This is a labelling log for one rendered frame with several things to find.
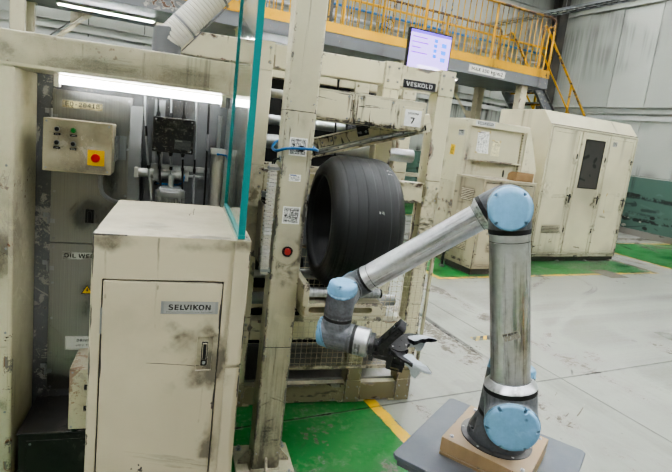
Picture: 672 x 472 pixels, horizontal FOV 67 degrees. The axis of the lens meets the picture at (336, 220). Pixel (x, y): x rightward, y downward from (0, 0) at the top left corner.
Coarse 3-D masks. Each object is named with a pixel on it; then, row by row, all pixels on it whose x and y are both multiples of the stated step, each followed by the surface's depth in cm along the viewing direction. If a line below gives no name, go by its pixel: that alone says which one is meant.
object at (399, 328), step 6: (396, 324) 151; (402, 324) 150; (390, 330) 153; (396, 330) 149; (402, 330) 149; (384, 336) 154; (390, 336) 151; (396, 336) 150; (378, 342) 156; (384, 342) 153; (390, 342) 152; (384, 348) 154
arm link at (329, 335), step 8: (320, 320) 158; (320, 328) 156; (328, 328) 156; (336, 328) 155; (344, 328) 155; (352, 328) 156; (320, 336) 156; (328, 336) 156; (336, 336) 155; (344, 336) 155; (352, 336) 154; (320, 344) 158; (328, 344) 156; (336, 344) 156; (344, 344) 155; (352, 344) 154
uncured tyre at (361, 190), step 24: (336, 168) 214; (360, 168) 213; (384, 168) 218; (312, 192) 244; (336, 192) 206; (360, 192) 205; (384, 192) 208; (312, 216) 249; (336, 216) 204; (360, 216) 202; (384, 216) 205; (312, 240) 252; (336, 240) 204; (360, 240) 203; (384, 240) 206; (312, 264) 232; (336, 264) 208; (360, 264) 208
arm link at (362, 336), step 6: (360, 330) 156; (366, 330) 156; (354, 336) 154; (360, 336) 154; (366, 336) 154; (354, 342) 154; (360, 342) 154; (366, 342) 153; (354, 348) 155; (360, 348) 154; (366, 348) 154; (354, 354) 156; (360, 354) 155; (366, 354) 158
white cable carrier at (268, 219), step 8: (272, 176) 211; (272, 184) 212; (272, 192) 212; (272, 200) 213; (264, 208) 217; (272, 208) 214; (264, 216) 216; (272, 216) 214; (264, 224) 215; (264, 232) 215; (264, 240) 215; (264, 248) 216; (264, 256) 217; (264, 264) 217; (264, 272) 218
